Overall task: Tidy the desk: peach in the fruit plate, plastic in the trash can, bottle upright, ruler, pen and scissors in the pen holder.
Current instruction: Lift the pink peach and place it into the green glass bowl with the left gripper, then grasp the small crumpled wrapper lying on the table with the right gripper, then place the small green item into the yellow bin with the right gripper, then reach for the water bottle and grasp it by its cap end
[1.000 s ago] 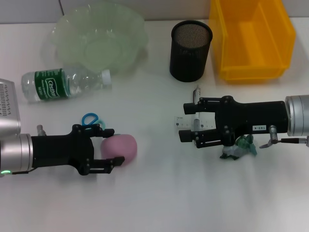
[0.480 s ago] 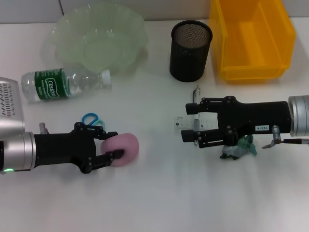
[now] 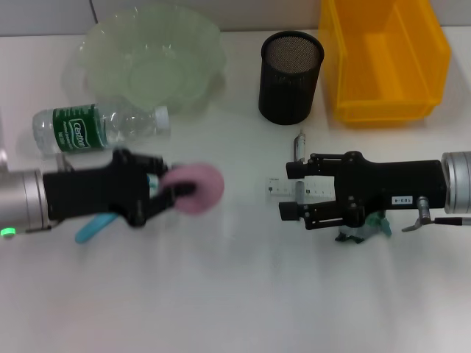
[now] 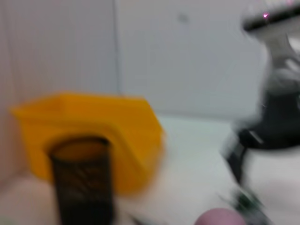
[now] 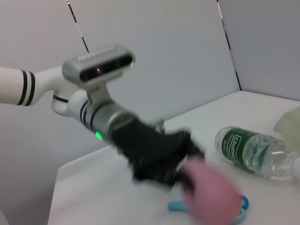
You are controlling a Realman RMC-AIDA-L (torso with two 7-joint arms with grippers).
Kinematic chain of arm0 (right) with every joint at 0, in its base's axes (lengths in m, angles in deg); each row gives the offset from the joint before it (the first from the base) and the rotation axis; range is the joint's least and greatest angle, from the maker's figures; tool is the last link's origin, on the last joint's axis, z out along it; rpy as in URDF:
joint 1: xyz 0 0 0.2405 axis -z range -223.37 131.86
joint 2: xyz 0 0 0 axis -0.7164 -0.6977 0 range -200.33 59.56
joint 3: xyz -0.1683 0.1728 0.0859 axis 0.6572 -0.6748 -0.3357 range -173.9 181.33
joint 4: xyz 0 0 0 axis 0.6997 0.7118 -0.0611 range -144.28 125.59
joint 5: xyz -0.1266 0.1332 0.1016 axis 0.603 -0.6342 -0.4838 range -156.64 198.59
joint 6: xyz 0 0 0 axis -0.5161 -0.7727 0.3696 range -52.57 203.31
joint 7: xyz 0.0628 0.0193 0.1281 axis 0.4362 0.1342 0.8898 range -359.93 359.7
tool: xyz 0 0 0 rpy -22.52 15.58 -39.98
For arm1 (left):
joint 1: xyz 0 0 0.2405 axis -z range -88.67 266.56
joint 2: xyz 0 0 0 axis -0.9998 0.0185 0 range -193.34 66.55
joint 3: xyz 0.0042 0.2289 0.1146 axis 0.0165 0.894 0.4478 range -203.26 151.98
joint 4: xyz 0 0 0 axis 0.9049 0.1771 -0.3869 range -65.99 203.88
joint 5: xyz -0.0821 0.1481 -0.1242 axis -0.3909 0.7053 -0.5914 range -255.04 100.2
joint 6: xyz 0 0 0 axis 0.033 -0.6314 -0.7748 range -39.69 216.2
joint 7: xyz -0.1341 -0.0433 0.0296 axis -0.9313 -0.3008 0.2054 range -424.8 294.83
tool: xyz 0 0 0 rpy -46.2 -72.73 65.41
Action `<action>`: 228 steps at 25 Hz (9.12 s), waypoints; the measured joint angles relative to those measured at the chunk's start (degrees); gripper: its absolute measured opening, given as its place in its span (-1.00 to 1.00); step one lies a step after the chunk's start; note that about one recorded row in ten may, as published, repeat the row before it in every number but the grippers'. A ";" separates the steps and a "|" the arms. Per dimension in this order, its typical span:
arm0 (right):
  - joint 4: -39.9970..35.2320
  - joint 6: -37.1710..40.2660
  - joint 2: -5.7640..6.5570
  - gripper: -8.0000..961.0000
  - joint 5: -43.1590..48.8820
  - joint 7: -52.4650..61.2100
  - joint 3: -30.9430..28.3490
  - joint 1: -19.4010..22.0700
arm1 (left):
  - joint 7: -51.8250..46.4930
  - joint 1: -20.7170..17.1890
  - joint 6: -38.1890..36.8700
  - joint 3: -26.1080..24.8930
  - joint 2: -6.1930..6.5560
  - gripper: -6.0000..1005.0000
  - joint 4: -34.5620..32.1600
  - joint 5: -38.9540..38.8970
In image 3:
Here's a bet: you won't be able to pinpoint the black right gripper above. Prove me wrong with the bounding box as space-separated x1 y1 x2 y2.
278 150 445 232

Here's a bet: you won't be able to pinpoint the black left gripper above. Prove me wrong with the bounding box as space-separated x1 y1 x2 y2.
43 149 196 227

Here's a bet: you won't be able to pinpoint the silver white pen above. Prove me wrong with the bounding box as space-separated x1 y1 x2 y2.
293 129 308 204

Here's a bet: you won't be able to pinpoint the pink peach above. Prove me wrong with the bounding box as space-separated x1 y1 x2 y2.
161 163 225 216

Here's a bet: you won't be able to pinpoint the green plastic wrapper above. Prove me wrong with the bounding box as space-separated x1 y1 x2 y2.
333 212 392 244

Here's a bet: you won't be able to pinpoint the blue teal scissors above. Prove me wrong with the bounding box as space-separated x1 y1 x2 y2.
75 174 160 244

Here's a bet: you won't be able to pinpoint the clear green-label water bottle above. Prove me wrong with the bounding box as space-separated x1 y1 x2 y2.
32 104 171 156

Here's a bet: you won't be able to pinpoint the clear plastic ruler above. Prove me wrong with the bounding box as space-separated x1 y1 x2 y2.
265 176 336 203

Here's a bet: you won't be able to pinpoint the black mesh pen holder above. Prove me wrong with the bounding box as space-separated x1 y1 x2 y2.
258 31 325 126

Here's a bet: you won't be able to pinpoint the green glass fruit plate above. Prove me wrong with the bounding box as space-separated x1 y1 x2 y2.
64 3 227 115

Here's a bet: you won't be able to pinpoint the yellow plastic bin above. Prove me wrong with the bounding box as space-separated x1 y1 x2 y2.
318 0 452 129

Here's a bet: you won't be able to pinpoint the right arm cable with plug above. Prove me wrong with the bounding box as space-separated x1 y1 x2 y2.
401 196 471 232

